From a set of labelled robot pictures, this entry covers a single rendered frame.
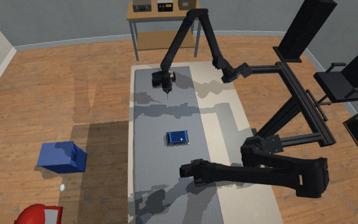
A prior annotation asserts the blue tube rack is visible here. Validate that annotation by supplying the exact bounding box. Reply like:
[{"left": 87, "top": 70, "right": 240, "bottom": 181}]
[{"left": 169, "top": 131, "right": 187, "bottom": 144}]

